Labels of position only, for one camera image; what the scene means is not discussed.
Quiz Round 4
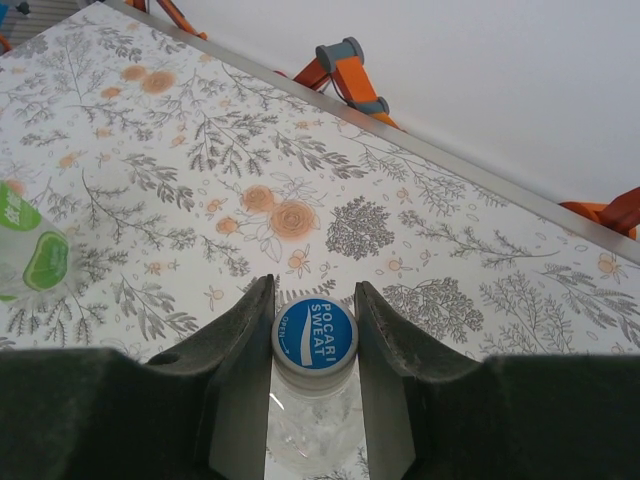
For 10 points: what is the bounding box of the clear bottle lime green label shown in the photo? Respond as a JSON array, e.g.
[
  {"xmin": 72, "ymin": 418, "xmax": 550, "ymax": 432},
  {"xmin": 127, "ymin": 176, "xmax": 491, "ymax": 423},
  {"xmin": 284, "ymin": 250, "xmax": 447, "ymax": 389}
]
[{"xmin": 0, "ymin": 179, "xmax": 76, "ymax": 306}]

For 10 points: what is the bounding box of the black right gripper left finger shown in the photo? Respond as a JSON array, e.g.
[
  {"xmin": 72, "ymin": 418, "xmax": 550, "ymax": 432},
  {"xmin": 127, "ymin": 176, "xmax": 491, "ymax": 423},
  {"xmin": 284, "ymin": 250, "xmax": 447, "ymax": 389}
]
[{"xmin": 147, "ymin": 274, "xmax": 276, "ymax": 476}]

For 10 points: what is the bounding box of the clear unlabelled plastic bottle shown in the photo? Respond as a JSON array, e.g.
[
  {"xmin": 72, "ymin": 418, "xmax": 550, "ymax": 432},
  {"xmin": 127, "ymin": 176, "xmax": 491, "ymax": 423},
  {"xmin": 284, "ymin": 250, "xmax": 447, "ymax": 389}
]
[{"xmin": 267, "ymin": 373, "xmax": 366, "ymax": 476}]

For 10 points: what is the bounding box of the white blue Pocari Sweat cap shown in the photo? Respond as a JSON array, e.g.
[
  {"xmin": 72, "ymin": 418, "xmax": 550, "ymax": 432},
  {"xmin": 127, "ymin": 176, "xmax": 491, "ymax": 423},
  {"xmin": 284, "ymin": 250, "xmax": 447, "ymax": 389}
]
[{"xmin": 270, "ymin": 294, "xmax": 361, "ymax": 392}]

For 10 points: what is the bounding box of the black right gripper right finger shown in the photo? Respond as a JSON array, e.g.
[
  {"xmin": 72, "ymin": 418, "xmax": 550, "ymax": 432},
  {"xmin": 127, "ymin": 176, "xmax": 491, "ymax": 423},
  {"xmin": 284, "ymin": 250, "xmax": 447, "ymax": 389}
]
[{"xmin": 355, "ymin": 280, "xmax": 484, "ymax": 476}]

